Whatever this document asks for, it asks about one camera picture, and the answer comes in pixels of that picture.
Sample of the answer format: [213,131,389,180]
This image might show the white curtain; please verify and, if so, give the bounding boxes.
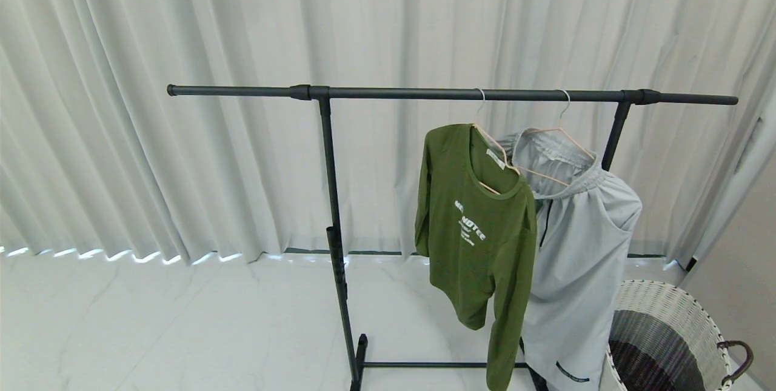
[0,0,776,269]

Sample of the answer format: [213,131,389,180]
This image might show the black clothes rack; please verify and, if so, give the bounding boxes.
[167,83,739,391]

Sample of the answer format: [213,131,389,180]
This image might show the pink clothes hanger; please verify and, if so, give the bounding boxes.
[470,89,522,195]
[512,90,598,187]

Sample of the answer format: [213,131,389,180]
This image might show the white laundry basket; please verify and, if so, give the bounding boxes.
[600,280,754,391]

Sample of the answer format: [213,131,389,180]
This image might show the pale grey shorts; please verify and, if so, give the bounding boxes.
[497,129,643,391]

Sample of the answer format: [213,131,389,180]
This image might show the green shirt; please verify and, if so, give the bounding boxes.
[415,124,538,391]

